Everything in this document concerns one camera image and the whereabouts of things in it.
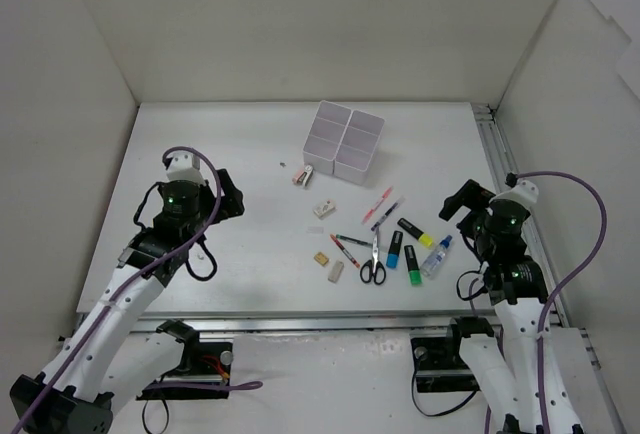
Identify purple clear pen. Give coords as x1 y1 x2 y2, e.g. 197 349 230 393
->
370 196 405 232

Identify pink pen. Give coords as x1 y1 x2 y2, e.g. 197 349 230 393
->
361 185 394 225

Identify orange red pen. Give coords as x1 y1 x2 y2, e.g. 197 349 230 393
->
330 234 361 269

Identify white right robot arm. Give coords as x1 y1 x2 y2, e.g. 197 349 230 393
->
439 179 585 433

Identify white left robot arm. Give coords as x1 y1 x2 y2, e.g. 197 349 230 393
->
10 169 244 433

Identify yellow highlighter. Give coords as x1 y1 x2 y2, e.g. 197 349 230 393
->
397 218 434 248

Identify green highlighter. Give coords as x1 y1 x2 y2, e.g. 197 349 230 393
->
404 244 422 286

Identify blue highlighter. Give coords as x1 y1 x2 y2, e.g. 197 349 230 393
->
385 230 403 269

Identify pink white stapler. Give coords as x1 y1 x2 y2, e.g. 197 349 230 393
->
292 164 314 188

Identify clear plastic pen cap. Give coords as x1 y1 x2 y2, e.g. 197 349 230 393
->
306 226 324 235

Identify tan small eraser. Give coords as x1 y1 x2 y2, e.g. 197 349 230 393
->
314 252 329 266

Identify white divided organizer left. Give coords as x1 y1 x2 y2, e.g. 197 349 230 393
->
302 101 352 175

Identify white divided organizer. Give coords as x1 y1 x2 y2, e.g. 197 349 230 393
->
302 101 352 175
333 110 385 185

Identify white divided organizer right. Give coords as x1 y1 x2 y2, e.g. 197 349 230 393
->
333 110 385 185

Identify green pen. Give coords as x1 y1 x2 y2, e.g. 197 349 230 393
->
335 234 373 247

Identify beige long eraser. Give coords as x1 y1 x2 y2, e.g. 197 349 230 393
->
327 261 344 283

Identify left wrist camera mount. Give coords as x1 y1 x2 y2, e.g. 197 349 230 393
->
163 151 205 185

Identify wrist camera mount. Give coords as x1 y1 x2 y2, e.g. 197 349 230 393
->
163 151 205 185
493 179 539 209

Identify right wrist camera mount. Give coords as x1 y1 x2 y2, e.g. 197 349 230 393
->
493 179 539 209

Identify black handled scissors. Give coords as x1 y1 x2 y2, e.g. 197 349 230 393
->
359 228 387 286

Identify aluminium rail frame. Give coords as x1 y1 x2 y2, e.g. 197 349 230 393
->
74 103 601 370

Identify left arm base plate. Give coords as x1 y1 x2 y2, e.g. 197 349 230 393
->
136 341 233 401

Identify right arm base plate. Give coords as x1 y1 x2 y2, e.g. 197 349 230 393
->
409 336 511 395

